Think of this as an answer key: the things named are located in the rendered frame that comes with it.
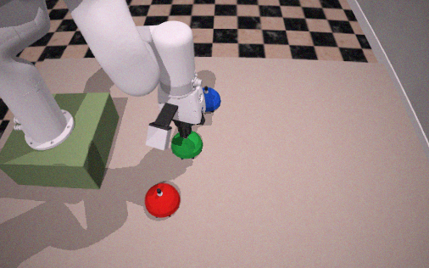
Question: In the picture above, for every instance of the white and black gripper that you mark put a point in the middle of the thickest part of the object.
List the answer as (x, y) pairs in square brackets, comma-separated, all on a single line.
[(190, 109)]

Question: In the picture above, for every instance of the red dome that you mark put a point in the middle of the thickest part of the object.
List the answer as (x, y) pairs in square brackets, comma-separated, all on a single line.
[(164, 202)]

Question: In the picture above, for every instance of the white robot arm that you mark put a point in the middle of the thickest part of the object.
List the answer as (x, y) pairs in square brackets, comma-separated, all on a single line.
[(116, 43)]

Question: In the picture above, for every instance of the blue dome bell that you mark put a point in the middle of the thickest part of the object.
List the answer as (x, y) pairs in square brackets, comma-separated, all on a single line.
[(212, 99)]

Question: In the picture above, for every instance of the green bell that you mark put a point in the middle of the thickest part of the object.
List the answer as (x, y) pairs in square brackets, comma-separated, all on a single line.
[(186, 148)]

